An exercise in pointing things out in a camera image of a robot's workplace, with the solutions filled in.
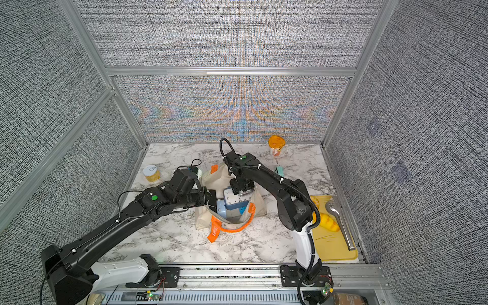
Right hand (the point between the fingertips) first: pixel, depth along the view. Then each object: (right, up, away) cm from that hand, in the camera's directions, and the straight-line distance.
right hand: (242, 184), depth 90 cm
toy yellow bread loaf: (+38, -16, -5) cm, 42 cm away
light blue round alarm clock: (-9, -10, -8) cm, 15 cm away
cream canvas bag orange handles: (-12, +3, +3) cm, 13 cm away
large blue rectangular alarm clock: (-4, -8, -2) cm, 9 cm away
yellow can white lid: (-48, +5, +11) cm, 50 cm away
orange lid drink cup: (+19, +21, +17) cm, 33 cm away
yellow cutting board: (+38, -25, -8) cm, 46 cm away
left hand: (-10, -2, -17) cm, 20 cm away
